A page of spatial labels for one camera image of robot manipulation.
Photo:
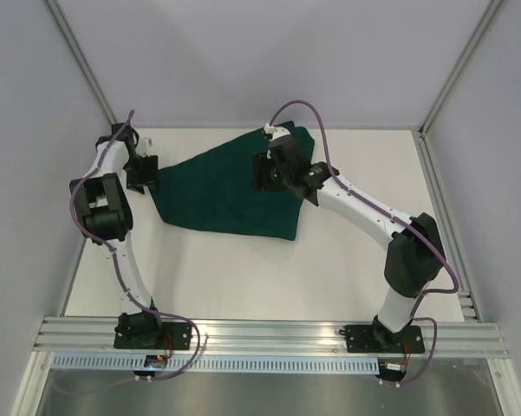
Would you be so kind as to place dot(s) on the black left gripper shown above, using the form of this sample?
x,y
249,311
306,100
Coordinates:
x,y
148,178

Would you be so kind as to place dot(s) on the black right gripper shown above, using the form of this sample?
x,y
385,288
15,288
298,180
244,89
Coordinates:
x,y
263,173

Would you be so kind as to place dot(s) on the dark green surgical drape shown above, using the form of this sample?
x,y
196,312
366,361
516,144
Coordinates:
x,y
213,192

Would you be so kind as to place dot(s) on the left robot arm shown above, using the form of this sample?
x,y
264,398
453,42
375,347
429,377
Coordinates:
x,y
100,209

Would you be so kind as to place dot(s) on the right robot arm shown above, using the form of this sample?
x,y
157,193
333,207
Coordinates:
x,y
412,244

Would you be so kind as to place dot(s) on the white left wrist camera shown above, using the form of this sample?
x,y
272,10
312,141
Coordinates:
x,y
145,147

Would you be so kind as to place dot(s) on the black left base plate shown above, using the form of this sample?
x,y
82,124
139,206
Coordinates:
x,y
153,336

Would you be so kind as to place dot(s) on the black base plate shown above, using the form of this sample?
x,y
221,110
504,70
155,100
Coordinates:
x,y
371,339
153,336

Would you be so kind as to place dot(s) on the aluminium front rail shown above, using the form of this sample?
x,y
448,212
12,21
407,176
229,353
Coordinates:
x,y
301,338

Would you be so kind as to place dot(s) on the left aluminium frame post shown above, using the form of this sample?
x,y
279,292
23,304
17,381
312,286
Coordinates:
x,y
68,36

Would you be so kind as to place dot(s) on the aluminium frame post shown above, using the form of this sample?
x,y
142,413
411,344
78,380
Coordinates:
x,y
483,26
68,36

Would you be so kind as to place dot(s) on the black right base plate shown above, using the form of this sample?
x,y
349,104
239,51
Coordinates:
x,y
371,339

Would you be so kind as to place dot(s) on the slotted white cable duct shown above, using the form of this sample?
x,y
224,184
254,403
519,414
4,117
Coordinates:
x,y
218,363

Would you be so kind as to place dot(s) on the right aluminium frame post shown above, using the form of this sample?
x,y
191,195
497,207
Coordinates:
x,y
483,26

